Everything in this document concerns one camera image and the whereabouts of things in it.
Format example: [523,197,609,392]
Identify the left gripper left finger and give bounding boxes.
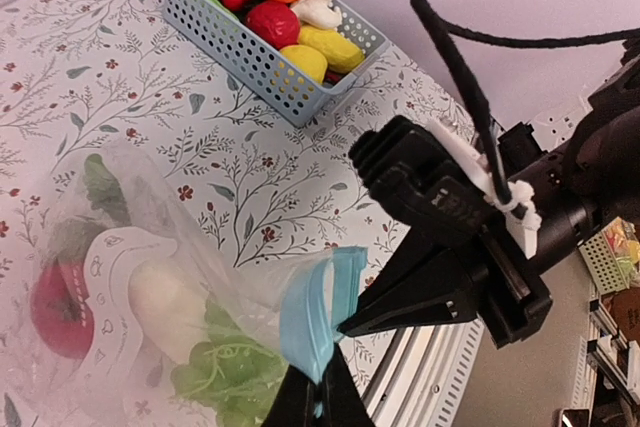
[262,366,316,427]

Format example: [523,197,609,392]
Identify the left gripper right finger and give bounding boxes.
[319,344,375,427]

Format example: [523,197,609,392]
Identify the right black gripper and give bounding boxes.
[339,226,553,349]

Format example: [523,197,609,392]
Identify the green toy grapes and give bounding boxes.
[171,301,288,426]

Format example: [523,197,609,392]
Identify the white toy radish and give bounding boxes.
[83,154,219,366]

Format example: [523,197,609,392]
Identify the clear zip top bag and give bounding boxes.
[15,144,367,426]

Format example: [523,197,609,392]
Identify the red toy tomato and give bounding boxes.
[30,262,95,360]

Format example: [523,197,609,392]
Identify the pale green perforated basket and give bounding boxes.
[579,218,639,295]

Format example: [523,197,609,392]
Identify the yellow toy banana piece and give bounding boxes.
[298,25,365,74]

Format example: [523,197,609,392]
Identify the yellow toy lemon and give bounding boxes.
[280,45,328,84]

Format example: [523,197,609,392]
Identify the white toy garlic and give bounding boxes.
[290,0,343,30]

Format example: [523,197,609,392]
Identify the red toy cabbage ball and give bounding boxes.
[246,1,300,50]

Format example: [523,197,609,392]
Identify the blue plastic basket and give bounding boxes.
[164,0,388,127]

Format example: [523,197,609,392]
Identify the floral table mat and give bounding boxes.
[1,0,473,426]

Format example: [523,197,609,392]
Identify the front aluminium rail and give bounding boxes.
[360,320,484,426]

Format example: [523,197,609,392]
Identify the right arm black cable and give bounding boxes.
[409,0,640,208]

